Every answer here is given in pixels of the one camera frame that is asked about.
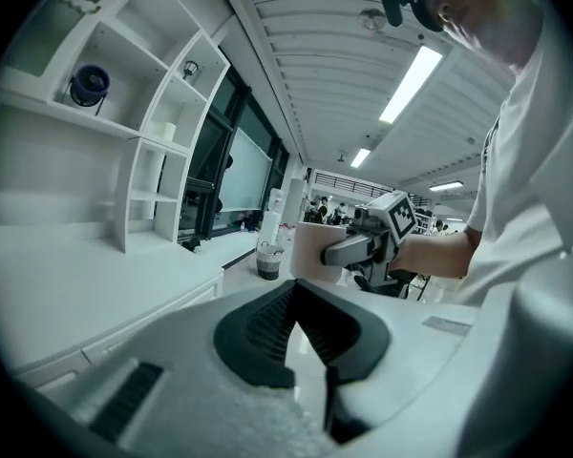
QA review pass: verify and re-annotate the white paper roll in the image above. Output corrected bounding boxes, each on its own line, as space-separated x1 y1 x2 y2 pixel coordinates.
156 120 179 143

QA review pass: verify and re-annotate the person's right forearm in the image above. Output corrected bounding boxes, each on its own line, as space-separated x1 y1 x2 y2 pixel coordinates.
390 229 478 281

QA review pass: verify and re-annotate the round ceiling fixture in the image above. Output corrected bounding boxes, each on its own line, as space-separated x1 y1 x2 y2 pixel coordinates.
358 8 388 32

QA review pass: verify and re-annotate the person's white t-shirt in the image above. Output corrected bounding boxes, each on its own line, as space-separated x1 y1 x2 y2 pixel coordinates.
453 11 573 314

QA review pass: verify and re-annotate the black purple device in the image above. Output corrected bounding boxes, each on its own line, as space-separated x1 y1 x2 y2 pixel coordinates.
69 63 112 116

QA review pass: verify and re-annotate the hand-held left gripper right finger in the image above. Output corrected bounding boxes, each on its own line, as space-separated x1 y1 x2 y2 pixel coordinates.
295 278 478 446

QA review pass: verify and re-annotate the white water dispenser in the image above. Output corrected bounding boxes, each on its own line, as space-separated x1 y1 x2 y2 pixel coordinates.
259 187 288 257

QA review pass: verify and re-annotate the white shelf unit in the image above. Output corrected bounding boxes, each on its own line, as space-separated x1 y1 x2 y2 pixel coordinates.
0 0 233 257

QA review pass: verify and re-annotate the grey striped woven basket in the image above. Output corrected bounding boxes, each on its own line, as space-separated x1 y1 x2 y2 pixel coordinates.
256 240 287 281

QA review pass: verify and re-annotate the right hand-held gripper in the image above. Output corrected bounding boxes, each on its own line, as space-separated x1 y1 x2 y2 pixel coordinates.
320 189 418 300

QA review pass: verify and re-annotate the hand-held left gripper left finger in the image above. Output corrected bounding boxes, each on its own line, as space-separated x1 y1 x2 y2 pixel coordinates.
16 278 326 458

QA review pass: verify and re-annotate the person's face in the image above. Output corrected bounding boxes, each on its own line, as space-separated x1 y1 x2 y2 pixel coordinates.
410 0 545 71

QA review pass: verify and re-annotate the white window ledge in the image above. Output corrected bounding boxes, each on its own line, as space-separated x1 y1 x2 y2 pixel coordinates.
185 229 262 276

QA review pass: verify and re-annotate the black framed window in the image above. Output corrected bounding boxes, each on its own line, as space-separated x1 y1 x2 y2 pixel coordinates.
178 72 292 243

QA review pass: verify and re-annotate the cream ceramic mug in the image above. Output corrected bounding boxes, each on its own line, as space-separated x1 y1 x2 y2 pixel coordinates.
289 221 349 284

